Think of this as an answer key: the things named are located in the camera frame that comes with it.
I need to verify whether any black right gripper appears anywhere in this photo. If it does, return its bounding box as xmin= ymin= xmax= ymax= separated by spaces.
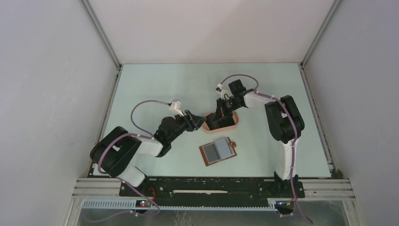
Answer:
xmin=213 ymin=97 xmax=242 ymax=123

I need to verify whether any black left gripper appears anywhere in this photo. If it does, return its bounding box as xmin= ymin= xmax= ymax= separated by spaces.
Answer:
xmin=168 ymin=109 xmax=206 ymax=143

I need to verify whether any pink oval plastic tray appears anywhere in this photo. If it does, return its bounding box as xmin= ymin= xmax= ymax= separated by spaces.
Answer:
xmin=201 ymin=111 xmax=239 ymax=134

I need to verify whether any brown leather card holder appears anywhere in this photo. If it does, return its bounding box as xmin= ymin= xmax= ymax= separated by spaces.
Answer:
xmin=199 ymin=137 xmax=237 ymax=167

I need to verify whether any black card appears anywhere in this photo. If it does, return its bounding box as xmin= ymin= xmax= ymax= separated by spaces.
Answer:
xmin=202 ymin=144 xmax=219 ymax=164
xmin=205 ymin=113 xmax=236 ymax=130

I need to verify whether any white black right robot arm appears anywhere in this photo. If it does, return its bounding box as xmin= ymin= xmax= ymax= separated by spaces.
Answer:
xmin=206 ymin=80 xmax=305 ymax=197

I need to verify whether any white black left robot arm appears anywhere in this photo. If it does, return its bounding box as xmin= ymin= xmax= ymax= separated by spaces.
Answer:
xmin=90 ymin=110 xmax=207 ymax=196

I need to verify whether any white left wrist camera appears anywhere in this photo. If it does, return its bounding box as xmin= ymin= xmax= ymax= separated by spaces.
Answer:
xmin=169 ymin=99 xmax=184 ymax=116

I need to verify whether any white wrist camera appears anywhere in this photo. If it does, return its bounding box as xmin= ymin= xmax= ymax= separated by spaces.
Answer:
xmin=215 ymin=83 xmax=229 ymax=100
xmin=169 ymin=99 xmax=184 ymax=116

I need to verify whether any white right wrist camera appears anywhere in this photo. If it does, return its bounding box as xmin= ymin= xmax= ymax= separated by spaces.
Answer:
xmin=215 ymin=83 xmax=229 ymax=100

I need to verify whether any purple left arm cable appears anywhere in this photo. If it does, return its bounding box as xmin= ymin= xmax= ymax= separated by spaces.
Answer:
xmin=82 ymin=99 xmax=174 ymax=224

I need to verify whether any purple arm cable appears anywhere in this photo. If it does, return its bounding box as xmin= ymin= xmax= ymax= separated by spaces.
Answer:
xmin=217 ymin=73 xmax=314 ymax=226
xmin=82 ymin=99 xmax=174 ymax=224

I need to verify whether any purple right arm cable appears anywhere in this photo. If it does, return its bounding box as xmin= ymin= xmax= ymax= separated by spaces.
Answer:
xmin=217 ymin=73 xmax=314 ymax=226

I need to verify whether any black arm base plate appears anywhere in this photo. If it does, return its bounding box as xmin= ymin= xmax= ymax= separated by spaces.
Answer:
xmin=137 ymin=176 xmax=305 ymax=208

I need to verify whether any aluminium frame rail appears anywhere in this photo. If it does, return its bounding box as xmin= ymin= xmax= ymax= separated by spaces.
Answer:
xmin=72 ymin=178 xmax=355 ymax=211

